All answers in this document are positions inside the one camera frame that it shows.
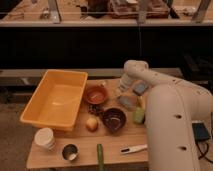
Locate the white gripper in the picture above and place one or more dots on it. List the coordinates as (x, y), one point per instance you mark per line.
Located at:
(124, 84)

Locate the grey blue towel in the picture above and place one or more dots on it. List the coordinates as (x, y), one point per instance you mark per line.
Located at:
(126, 102)

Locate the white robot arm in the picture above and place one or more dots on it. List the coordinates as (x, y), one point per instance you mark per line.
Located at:
(172, 105)

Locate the dark brown bowl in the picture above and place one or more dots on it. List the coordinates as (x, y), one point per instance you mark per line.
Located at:
(114, 119)

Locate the red bowl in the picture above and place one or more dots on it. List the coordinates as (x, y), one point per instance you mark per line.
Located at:
(95, 95)

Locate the dark grape bunch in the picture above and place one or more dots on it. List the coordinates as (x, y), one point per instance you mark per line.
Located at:
(96, 110)

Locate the green cucumber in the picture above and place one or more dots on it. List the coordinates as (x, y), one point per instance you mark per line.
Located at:
(100, 157)

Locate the yellow plastic bin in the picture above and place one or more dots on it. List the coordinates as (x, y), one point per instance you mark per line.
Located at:
(56, 100)

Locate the small metal cup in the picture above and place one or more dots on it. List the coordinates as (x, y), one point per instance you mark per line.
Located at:
(70, 152)

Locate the black box on floor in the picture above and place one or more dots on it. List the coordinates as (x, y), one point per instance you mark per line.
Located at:
(200, 132)

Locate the white paper cup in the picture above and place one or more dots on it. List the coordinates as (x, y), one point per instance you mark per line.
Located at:
(45, 138)

